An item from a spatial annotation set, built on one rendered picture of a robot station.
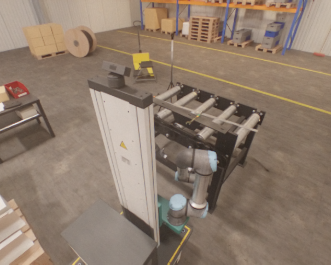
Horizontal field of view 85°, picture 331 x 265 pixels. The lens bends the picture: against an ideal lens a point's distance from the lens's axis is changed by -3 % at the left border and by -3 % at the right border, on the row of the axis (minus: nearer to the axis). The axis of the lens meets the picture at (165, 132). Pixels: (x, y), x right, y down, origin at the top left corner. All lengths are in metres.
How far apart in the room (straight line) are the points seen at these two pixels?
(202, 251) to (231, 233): 0.38
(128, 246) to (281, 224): 1.85
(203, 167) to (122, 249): 0.72
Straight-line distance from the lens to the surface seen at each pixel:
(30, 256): 2.25
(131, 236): 1.40
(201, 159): 1.09
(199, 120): 1.70
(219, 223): 2.42
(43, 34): 8.76
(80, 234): 1.49
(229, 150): 1.74
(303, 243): 2.69
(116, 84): 0.80
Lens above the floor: 2.12
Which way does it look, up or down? 38 degrees down
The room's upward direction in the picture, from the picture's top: straight up
